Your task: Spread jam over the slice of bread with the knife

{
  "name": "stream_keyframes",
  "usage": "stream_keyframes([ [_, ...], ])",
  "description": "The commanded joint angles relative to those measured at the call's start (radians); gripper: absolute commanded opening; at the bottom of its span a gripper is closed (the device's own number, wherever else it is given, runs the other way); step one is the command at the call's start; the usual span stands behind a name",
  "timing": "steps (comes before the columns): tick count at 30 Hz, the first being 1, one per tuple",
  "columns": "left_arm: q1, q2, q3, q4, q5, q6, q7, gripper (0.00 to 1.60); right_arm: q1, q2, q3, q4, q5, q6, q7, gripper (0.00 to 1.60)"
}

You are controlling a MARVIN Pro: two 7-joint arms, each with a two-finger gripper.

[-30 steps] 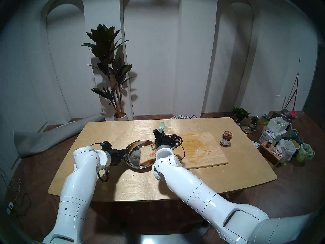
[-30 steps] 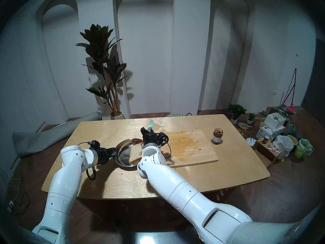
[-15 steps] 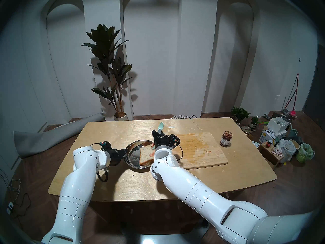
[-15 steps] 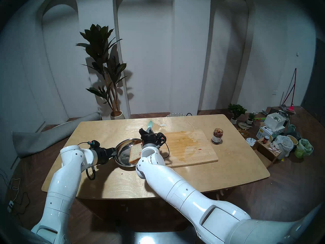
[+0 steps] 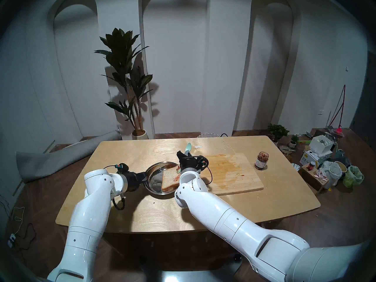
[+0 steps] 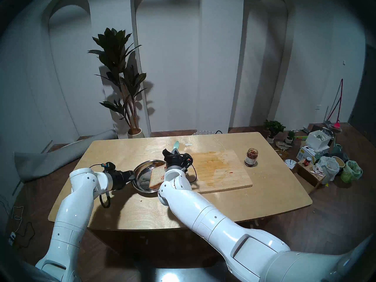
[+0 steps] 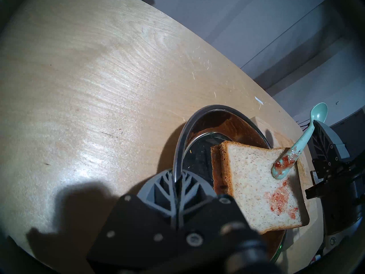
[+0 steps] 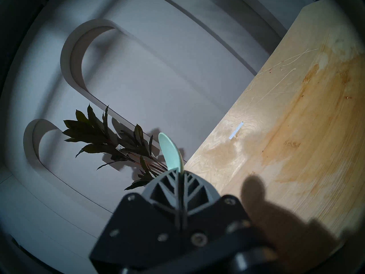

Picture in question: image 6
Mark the white yellow carton box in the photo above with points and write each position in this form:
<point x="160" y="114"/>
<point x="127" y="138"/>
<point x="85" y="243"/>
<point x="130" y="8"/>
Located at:
<point x="305" y="153"/>

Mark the bushy small potted plant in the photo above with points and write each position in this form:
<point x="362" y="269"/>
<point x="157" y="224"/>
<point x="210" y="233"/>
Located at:
<point x="273" y="127"/>

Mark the green plastic bag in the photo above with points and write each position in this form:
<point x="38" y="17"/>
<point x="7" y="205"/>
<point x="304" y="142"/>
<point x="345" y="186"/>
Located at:
<point x="351" y="171"/>

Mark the round dish with utensil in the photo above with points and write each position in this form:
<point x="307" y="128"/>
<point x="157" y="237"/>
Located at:
<point x="282" y="144"/>

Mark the slice of white bread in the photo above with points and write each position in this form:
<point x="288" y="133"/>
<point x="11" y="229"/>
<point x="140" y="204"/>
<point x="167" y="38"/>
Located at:
<point x="155" y="177"/>

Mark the white power strip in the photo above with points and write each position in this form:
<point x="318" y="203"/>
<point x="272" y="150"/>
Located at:
<point x="11" y="238"/>

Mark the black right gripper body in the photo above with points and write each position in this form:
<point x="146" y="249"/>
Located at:
<point x="176" y="161"/>

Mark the white open box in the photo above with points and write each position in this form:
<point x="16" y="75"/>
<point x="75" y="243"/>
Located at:
<point x="317" y="142"/>

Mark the white patterned bowl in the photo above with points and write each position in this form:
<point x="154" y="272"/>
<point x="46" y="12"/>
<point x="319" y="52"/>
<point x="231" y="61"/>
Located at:
<point x="290" y="164"/>

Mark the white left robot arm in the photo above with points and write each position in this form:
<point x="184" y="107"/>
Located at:
<point x="73" y="213"/>

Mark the white plastic bag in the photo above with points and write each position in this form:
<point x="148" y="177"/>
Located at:
<point x="327" y="166"/>

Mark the beige cup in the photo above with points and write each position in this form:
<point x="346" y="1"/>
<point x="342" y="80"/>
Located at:
<point x="338" y="161"/>

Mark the tall dark green plant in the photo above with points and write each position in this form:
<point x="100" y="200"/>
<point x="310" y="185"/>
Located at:
<point x="113" y="49"/>

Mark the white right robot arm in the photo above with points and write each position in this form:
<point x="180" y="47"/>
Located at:
<point x="199" y="213"/>

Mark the round steel plate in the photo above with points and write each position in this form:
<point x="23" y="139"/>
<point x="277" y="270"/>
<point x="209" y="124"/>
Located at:
<point x="141" y="178"/>

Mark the brown cardboard box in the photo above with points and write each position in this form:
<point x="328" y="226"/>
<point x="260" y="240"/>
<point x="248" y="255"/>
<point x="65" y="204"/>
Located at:
<point x="308" y="174"/>

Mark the glass jam jar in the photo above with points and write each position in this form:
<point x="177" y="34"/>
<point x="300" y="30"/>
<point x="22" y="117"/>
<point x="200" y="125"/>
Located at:
<point x="251" y="158"/>

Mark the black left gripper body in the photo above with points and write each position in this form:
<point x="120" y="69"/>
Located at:
<point x="119" y="178"/>

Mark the wooden cutting board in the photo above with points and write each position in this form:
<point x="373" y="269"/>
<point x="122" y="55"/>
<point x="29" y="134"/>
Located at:
<point x="220" y="169"/>

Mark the small red lidded jar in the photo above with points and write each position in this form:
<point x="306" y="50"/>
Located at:
<point x="307" y="161"/>

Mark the grey black right gripper finger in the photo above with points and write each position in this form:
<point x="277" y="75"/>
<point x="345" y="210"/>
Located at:
<point x="175" y="153"/>
<point x="166" y="152"/>

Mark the mint green plastic knife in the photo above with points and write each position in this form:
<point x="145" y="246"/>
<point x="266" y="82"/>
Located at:
<point x="176" y="144"/>

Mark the grey green jug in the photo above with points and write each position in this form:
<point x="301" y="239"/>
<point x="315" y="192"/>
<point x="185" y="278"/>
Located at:
<point x="338" y="148"/>

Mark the white plant pot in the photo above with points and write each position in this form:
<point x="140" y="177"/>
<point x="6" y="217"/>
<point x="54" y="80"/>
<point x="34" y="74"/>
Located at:
<point x="135" y="134"/>

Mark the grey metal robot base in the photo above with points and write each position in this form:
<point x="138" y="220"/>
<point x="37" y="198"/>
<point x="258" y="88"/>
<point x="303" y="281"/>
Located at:
<point x="176" y="277"/>

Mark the tiny potted plant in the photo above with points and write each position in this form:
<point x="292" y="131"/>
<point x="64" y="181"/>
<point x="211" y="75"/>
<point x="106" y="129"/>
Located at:
<point x="290" y="136"/>

